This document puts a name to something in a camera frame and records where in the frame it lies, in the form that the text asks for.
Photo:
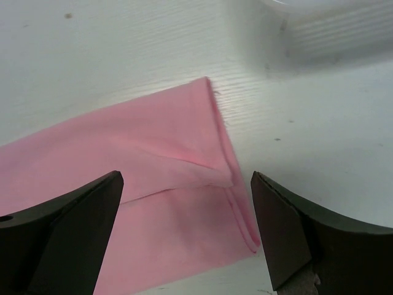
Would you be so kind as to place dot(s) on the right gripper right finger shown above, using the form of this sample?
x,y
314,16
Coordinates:
x,y
310,249

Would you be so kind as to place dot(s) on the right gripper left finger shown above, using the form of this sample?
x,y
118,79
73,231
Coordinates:
x,y
57,247

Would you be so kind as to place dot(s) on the pink t-shirt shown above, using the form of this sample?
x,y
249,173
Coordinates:
x,y
184,207

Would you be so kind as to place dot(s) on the white plastic basket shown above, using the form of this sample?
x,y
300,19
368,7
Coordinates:
x,y
283,40

